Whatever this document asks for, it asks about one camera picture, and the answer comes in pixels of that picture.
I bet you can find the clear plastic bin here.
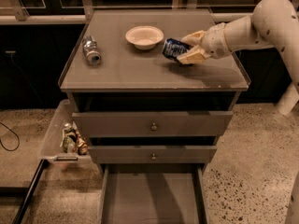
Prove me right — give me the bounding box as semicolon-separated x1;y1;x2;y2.
40;100;91;168

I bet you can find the white paper bowl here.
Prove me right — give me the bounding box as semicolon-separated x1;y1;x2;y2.
125;26;164;50

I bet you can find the blue pepsi can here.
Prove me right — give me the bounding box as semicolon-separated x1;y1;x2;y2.
162;38;191;63

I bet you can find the black floor rail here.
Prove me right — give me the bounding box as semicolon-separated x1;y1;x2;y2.
0;159;49;224

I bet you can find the brass top drawer knob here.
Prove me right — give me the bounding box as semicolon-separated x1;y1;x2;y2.
150;123;158;132

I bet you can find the grey drawer cabinet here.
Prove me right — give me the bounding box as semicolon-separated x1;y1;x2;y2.
58;9;251;175

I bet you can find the grey top drawer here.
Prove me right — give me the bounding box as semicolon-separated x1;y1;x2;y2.
72;111;233;137

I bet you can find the white pole base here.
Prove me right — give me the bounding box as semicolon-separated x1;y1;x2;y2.
276;83;299;116

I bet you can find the green can in bin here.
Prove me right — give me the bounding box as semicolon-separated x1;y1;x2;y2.
61;123;77;153

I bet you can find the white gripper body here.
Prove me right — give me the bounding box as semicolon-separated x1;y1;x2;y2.
202;22;232;59

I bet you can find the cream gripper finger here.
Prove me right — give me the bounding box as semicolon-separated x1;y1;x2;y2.
180;30;206;47
177;45;210;64

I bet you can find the grey bottom drawer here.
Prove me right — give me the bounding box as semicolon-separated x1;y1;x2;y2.
99;164;209;224

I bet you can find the silver crushed can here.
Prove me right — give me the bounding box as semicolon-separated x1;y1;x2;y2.
82;35;101;66

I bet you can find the grey middle drawer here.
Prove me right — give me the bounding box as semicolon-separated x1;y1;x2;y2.
89;146;217;164

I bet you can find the black floor cable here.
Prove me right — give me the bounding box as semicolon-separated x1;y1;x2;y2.
0;121;21;152

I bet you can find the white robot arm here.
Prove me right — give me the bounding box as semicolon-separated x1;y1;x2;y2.
179;0;299;224

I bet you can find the brown snack bag in bin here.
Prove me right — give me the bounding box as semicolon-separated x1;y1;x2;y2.
76;131;88;155

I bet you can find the grey drawer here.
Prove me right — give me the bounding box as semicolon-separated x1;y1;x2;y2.
72;111;233;137
99;164;209;224
89;146;217;164

